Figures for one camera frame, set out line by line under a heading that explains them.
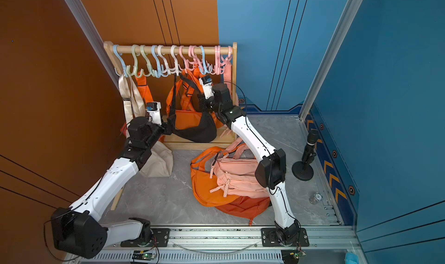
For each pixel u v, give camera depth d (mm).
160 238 733
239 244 725
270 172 536
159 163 847
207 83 684
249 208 769
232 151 971
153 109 634
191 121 948
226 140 1062
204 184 843
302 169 913
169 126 687
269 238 725
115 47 682
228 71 767
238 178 775
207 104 732
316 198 791
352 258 667
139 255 718
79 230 388
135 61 720
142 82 765
